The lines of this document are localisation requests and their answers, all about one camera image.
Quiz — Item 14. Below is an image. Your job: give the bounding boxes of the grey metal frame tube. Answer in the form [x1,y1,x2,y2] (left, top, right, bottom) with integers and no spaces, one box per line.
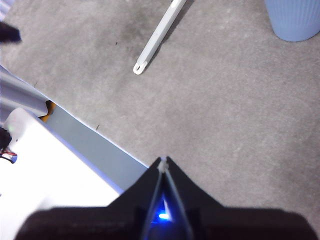
[0,65,52,120]

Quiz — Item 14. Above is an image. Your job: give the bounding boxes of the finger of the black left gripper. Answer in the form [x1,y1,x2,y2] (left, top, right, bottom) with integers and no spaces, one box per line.
[0,21,23,44]

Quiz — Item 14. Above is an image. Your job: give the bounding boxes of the blue ribbed plastic cup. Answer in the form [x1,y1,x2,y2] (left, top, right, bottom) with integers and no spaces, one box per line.
[264,0,320,43]

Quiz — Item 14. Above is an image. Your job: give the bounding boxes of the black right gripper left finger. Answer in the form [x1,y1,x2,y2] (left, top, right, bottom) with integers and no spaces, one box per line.
[14,156,164,240]

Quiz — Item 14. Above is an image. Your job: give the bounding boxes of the red and black cable bundle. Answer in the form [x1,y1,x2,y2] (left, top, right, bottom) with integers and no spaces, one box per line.
[0,127,19,165]

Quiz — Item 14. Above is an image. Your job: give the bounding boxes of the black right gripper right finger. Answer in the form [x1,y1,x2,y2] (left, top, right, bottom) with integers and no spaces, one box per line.
[164,156,319,240]

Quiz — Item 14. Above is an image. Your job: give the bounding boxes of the grey-handled sponge cup brush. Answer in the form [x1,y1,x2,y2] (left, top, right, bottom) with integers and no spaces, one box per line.
[132,0,188,75]

